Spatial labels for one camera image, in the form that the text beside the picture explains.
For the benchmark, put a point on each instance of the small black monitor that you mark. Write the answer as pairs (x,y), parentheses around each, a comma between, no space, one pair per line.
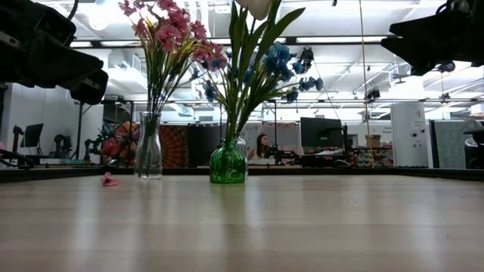
(33,134)

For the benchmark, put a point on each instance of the black metal rig frame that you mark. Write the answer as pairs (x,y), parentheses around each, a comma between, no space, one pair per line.
(130,109)

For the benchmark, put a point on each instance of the clear ribbed glass jar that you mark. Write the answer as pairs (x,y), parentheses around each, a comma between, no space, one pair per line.
(242,145)

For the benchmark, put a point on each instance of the black aluminium table frame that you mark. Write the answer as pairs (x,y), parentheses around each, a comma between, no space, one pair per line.
(56,174)

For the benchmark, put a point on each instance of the loose pink blossom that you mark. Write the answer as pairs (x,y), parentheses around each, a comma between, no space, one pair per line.
(109,180)

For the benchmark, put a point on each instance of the cardboard box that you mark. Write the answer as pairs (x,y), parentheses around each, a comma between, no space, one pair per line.
(373,141)

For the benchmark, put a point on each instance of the black computer monitor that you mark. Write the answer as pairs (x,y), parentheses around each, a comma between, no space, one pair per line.
(321,132)

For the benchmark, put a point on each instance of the black partition panel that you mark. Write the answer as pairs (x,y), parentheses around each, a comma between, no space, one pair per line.
(202,143)

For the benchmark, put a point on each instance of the black robot arm with green lights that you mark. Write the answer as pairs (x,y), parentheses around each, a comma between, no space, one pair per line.
(62,143)
(281,154)

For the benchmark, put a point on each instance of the black LED light bar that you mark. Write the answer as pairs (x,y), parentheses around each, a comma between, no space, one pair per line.
(340,39)

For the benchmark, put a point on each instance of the white tulip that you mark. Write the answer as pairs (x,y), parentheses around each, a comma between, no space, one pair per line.
(259,7)
(240,30)
(280,22)

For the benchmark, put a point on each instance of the black hanging spotlight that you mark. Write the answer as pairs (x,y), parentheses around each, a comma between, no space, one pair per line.
(307,54)
(373,94)
(447,67)

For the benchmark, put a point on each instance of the green glass vase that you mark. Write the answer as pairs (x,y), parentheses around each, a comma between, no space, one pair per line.
(227,166)

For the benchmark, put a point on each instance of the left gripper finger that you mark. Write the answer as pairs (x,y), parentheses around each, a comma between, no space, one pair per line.
(64,64)
(90,88)

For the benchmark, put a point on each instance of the grey partition panel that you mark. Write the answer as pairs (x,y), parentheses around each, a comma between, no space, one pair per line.
(448,138)

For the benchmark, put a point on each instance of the tall clear glass vase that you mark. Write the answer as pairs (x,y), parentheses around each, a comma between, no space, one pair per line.
(148,162)

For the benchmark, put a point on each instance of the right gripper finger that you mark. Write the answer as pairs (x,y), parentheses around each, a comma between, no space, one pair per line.
(419,53)
(427,27)

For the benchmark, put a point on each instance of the black robot arm with red part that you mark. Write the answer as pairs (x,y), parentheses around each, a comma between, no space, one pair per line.
(15,143)

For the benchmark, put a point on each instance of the orange mandala tapestry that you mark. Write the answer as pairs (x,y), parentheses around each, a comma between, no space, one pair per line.
(175,145)

